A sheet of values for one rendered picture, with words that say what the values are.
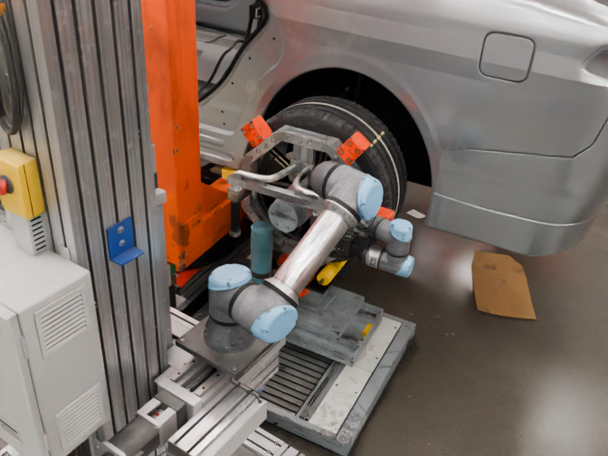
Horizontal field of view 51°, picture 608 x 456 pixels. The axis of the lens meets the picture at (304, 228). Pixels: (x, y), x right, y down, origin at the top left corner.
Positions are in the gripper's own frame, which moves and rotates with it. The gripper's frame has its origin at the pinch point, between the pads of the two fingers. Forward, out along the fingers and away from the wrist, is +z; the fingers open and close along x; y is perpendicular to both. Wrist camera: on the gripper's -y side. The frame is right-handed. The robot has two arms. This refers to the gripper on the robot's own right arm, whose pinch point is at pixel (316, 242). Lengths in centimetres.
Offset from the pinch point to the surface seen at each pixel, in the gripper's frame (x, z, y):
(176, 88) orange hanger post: 3, 56, 46
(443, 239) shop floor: -162, -15, -82
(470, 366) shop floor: -60, -57, -83
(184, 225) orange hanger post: 3, 55, -10
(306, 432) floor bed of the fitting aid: 15, -9, -78
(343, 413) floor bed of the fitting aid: 1, -19, -75
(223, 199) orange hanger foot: -29, 58, -14
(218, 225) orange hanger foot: -22, 56, -23
